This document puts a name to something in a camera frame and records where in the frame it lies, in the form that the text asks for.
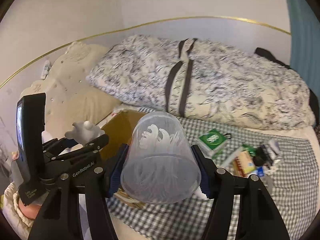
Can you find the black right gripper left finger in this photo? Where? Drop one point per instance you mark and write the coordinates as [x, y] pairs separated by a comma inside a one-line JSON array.
[[75, 207]]

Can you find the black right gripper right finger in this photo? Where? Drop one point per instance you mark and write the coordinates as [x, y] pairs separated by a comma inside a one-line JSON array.
[[258, 216]]

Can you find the white cloth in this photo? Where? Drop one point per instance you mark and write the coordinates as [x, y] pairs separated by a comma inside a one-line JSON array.
[[84, 132]]

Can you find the blue white tissue pack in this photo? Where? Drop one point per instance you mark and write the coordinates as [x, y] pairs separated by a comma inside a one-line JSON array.
[[259, 171]]

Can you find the red yellow medicine box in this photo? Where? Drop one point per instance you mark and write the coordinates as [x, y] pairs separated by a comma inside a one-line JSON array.
[[243, 164]]

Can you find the small black box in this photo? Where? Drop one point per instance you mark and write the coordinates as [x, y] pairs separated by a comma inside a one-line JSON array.
[[259, 159]]

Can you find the translucent white silicone strip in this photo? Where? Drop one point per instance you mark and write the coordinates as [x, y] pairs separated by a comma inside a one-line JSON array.
[[231, 157]]

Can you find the silver foil packet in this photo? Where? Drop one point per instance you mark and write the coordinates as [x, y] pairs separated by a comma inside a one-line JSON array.
[[272, 153]]

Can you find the small green packet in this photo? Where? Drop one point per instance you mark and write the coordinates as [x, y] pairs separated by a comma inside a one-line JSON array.
[[251, 150]]

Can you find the green white medicine box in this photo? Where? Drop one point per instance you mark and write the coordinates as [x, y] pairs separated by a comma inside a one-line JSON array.
[[212, 141]]

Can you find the clear plastic cup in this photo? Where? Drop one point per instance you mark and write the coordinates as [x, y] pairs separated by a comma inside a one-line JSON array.
[[160, 167]]

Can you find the brown cardboard box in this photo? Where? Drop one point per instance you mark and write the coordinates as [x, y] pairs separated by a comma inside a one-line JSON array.
[[119, 130]]

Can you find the floral folded duvet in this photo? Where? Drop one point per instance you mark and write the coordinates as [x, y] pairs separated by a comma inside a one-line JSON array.
[[201, 79]]

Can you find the teal curtain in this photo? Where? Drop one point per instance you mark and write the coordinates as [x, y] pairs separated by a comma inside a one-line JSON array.
[[304, 27]]

